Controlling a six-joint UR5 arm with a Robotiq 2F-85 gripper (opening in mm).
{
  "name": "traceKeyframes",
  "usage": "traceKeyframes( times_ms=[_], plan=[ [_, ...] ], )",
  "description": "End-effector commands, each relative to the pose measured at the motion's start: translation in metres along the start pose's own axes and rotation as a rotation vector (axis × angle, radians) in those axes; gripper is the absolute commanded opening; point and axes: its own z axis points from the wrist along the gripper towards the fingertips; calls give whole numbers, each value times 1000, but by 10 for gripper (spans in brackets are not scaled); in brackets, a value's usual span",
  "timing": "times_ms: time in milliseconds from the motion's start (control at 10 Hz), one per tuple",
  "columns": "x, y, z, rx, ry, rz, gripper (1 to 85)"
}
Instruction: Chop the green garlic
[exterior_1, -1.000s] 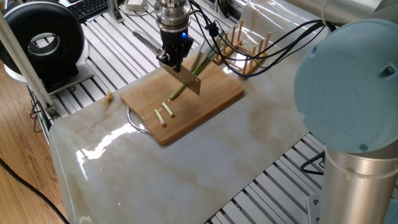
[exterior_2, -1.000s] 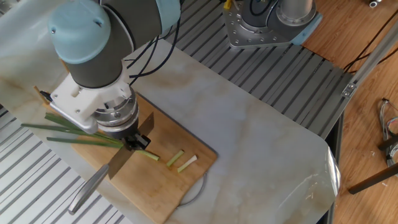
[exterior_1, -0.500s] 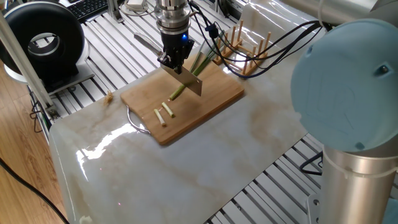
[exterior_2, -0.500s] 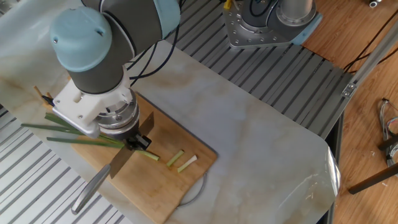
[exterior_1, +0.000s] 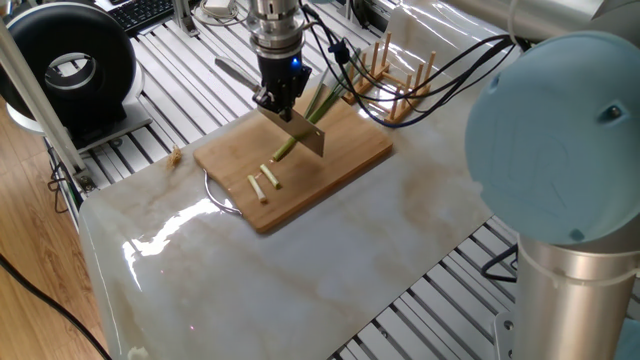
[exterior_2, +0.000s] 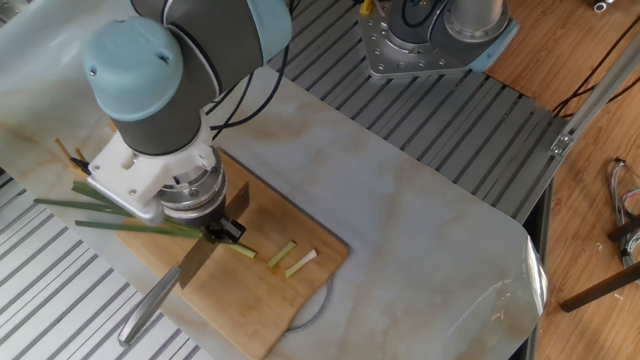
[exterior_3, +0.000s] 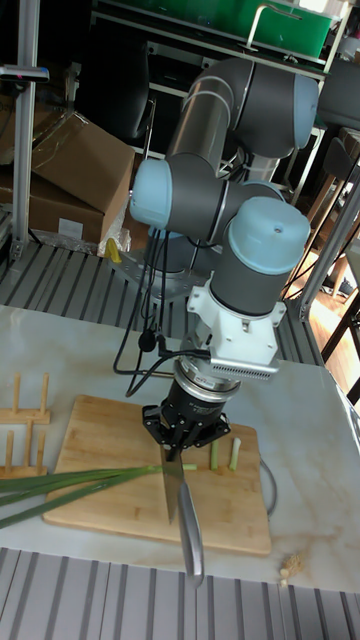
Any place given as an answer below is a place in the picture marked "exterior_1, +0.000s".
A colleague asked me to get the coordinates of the black round fan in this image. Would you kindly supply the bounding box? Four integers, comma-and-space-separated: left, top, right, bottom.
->
0, 4, 153, 153

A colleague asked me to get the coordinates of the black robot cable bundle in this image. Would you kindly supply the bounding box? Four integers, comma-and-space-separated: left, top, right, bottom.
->
300, 5, 523, 127

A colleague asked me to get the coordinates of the black floor cable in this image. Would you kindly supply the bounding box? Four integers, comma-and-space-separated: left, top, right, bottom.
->
0, 248, 113, 360

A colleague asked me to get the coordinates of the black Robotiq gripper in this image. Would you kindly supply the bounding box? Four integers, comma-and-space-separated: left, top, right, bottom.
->
250, 46, 313, 123

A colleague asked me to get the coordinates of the wooden slotted rack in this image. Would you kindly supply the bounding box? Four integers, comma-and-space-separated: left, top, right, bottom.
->
350, 30, 440, 127

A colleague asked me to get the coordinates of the metal wire board loop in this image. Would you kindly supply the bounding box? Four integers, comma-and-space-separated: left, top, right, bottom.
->
203, 172, 243, 216

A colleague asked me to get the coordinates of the green garlic stalk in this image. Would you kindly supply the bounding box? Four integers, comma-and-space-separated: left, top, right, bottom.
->
272, 82, 349, 161

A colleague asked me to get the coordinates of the white desk gadget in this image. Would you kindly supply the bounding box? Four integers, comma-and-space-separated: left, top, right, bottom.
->
193, 0, 241, 25

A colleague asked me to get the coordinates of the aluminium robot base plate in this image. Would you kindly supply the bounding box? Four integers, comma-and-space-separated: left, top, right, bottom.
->
494, 314, 533, 360

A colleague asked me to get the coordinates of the bamboo cutting board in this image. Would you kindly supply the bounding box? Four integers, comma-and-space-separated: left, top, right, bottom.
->
192, 97, 394, 236

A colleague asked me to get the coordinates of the white marble pattern mat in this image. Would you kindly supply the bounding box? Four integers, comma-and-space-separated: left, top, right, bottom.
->
78, 0, 561, 360

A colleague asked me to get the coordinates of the short white garlic piece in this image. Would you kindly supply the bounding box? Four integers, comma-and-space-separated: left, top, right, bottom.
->
260, 164, 283, 190
248, 175, 269, 204

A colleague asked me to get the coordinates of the steel kitchen knife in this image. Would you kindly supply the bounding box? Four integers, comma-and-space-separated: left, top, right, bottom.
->
213, 57, 329, 160

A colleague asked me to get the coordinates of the black computer keyboard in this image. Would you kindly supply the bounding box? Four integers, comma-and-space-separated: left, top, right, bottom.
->
104, 0, 183, 37

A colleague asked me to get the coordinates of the aluminium frame post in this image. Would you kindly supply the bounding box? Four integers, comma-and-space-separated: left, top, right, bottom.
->
0, 18, 98, 193

